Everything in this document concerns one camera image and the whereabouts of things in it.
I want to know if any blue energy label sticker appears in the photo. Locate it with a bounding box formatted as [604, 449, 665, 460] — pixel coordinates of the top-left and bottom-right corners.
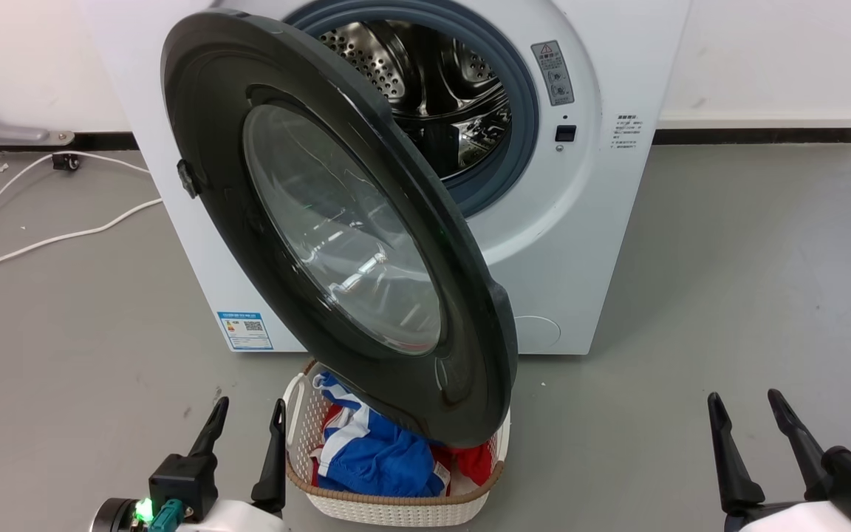
[217, 311, 275, 352]

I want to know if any grey floor pipe bracket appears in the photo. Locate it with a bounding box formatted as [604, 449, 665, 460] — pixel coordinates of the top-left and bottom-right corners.
[0, 72, 76, 147]

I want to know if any grey warning sticker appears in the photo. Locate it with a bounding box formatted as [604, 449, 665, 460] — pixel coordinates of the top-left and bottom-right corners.
[530, 41, 575, 106]

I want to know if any round white filter cover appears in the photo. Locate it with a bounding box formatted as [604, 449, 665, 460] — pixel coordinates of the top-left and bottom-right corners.
[514, 316, 562, 349]

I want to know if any white woven laundry basket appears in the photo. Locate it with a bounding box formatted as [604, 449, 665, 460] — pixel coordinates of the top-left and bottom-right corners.
[282, 360, 512, 528]

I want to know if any grey-blue rubber door gasket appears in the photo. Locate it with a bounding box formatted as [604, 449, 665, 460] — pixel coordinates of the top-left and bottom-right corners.
[283, 0, 541, 219]

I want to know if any stainless steel washer drum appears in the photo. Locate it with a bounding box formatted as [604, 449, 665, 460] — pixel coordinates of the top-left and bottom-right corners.
[315, 20, 513, 182]

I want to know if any small printed text label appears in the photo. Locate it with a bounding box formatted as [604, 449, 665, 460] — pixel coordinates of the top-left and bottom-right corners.
[612, 113, 645, 152]

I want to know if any white front-load washing machine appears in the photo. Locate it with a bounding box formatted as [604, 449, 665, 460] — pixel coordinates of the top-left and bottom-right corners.
[86, 0, 692, 356]

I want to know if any white power cable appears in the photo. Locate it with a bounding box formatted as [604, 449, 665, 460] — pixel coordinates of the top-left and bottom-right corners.
[0, 151, 151, 261]
[0, 197, 164, 279]

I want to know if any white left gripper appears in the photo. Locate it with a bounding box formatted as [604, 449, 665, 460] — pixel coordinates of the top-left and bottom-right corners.
[92, 397, 293, 532]

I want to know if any black baseboard strip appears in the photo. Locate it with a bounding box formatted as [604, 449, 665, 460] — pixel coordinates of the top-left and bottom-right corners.
[652, 128, 851, 146]
[0, 132, 139, 153]

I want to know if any blue and white garment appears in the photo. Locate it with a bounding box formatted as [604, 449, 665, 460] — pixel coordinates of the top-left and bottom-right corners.
[312, 372, 448, 498]

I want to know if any dark round washing machine door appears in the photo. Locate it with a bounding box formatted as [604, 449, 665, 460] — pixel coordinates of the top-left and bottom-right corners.
[160, 9, 519, 449]

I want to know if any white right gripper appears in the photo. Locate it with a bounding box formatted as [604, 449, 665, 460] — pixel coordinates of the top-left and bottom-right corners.
[707, 389, 851, 532]

